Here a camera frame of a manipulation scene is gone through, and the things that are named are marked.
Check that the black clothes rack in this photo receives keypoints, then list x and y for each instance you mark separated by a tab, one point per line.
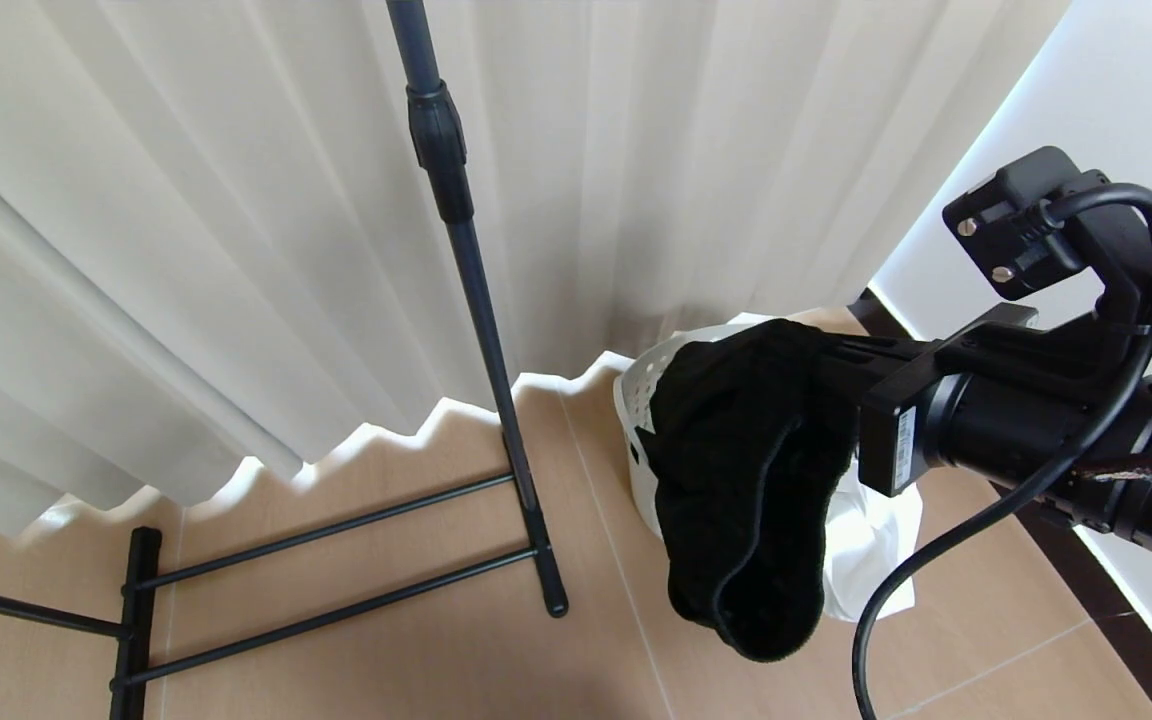
436	140

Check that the white printed garment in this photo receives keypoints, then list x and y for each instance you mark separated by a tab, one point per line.
876	560

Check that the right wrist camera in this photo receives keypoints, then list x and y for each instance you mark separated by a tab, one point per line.
1006	215

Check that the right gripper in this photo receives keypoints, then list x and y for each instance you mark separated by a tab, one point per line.
996	425

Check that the beige curtain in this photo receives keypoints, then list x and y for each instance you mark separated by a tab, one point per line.
186	200

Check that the white laundry basket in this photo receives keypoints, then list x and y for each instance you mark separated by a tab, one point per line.
636	390

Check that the black garment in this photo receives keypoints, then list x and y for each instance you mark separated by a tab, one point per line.
736	450

